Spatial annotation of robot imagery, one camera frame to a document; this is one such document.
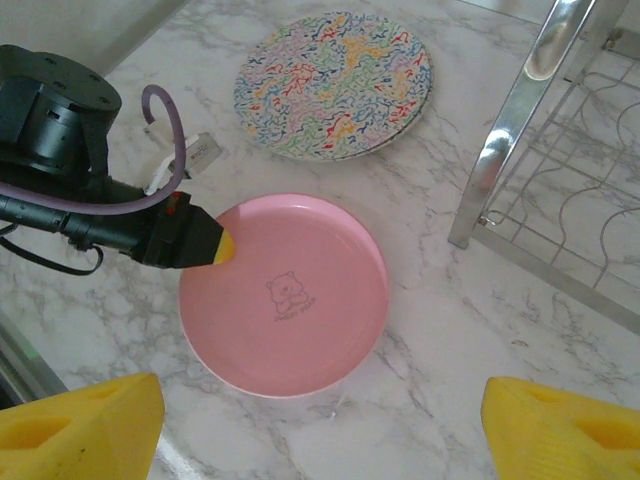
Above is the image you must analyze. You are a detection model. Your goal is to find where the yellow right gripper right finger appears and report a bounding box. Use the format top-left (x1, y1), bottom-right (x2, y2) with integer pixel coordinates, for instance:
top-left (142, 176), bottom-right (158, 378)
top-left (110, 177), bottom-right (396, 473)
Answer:
top-left (480, 375), bottom-right (640, 480)

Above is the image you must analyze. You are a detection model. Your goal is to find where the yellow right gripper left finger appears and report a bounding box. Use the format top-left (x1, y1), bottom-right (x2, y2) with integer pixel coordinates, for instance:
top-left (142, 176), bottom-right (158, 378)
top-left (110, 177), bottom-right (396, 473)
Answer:
top-left (0, 372), bottom-right (166, 480)

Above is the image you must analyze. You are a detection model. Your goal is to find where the pink plate bear print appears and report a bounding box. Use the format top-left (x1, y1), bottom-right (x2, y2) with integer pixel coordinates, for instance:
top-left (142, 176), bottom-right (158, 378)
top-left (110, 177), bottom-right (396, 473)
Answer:
top-left (178, 193), bottom-right (391, 399)

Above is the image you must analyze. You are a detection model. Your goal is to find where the plate with colourful squiggle pattern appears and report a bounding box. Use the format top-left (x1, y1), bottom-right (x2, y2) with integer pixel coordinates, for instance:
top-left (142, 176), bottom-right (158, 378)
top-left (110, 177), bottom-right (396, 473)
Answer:
top-left (233, 14), bottom-right (432, 160)

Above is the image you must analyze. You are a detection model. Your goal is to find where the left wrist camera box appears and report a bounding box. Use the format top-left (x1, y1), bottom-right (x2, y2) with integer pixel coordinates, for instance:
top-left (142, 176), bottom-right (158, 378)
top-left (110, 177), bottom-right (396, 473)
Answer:
top-left (143, 124), bottom-right (222, 195)

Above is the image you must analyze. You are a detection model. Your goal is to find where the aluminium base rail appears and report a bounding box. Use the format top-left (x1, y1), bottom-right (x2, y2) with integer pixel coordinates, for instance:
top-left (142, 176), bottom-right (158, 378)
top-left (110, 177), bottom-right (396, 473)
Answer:
top-left (0, 299), bottom-right (71, 409)

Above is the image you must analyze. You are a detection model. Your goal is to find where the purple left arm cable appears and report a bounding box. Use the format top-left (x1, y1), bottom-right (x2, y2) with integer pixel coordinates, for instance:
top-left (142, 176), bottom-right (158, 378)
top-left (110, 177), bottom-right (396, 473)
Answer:
top-left (0, 84), bottom-right (189, 217)

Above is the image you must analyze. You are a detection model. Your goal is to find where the aluminium table side rail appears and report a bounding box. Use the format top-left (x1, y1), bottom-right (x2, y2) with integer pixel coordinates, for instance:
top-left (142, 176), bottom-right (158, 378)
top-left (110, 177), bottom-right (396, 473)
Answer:
top-left (99, 0), bottom-right (201, 76)

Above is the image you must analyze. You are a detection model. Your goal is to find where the steel wire dish rack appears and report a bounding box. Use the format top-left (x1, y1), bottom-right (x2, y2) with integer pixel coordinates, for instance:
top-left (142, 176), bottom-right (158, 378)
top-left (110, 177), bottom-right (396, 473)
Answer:
top-left (447, 0), bottom-right (640, 331)

